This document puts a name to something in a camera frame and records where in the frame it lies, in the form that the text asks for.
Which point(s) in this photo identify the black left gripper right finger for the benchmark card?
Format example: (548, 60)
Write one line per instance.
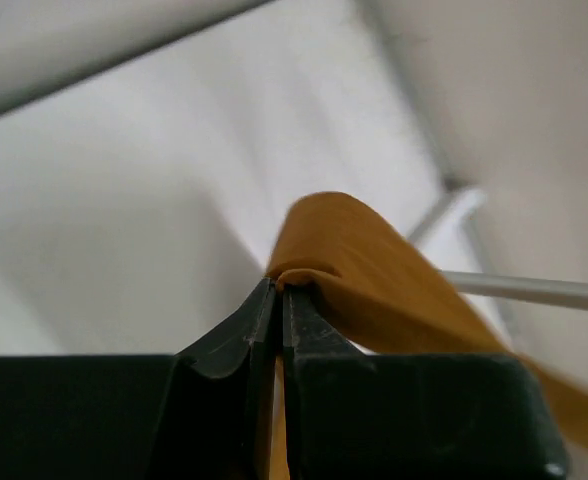
(350, 415)

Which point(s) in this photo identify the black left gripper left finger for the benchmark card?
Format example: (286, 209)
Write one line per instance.
(203, 413)

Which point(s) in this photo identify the brown trousers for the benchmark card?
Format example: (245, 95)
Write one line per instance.
(379, 291)

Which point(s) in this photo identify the white and metal clothes rack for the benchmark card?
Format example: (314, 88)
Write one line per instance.
(455, 211)

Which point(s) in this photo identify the metal table edge rail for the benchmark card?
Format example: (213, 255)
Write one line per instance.
(390, 46)

